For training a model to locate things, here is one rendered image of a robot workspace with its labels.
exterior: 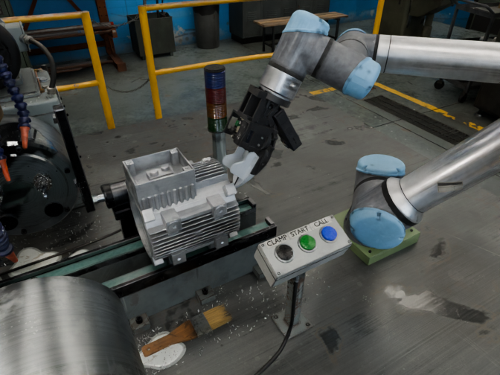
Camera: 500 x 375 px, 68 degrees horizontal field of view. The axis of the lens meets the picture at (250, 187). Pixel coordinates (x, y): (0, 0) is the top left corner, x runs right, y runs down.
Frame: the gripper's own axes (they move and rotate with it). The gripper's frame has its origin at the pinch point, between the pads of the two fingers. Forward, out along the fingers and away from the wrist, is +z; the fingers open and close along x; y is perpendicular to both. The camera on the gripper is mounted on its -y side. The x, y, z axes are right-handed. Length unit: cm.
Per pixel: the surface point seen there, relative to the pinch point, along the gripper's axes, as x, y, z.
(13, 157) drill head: -26.5, 38.0, 16.6
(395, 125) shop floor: -150, -264, -27
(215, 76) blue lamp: -33.2, -3.2, -15.2
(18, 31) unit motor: -68, 39, -2
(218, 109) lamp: -33.1, -8.4, -6.9
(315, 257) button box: 23.6, -4.1, 1.4
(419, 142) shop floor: -116, -258, -23
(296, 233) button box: 18.3, -2.4, -0.1
